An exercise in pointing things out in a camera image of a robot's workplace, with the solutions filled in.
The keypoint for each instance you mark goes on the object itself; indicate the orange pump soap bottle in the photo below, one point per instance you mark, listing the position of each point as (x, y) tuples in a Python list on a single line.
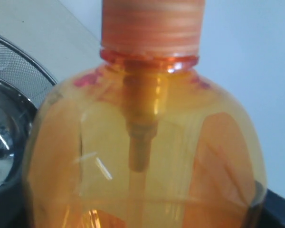
[(143, 140)]

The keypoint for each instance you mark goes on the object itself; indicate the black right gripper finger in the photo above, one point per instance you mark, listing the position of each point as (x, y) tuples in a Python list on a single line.
[(267, 210)]

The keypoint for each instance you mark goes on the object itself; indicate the steel mesh strainer basket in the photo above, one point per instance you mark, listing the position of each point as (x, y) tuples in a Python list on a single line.
[(25, 73)]

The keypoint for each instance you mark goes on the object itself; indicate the stainless steel bowl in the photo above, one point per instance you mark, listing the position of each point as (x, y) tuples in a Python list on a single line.
[(17, 114)]

